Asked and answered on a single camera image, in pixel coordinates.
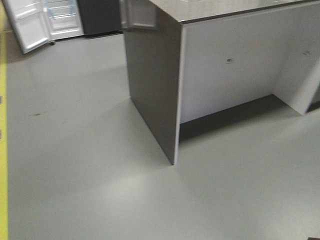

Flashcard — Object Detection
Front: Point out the grey stone kitchen counter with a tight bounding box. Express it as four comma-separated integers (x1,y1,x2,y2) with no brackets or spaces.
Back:
120,0,320,165

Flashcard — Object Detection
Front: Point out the fridge door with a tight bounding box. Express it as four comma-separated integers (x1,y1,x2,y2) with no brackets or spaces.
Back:
2,0,51,54

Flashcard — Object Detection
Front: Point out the yellow floor tape line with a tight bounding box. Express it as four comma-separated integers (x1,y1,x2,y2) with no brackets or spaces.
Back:
0,31,9,240

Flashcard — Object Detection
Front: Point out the dark grey fridge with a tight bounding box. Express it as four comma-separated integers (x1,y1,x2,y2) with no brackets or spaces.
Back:
43,0,121,42

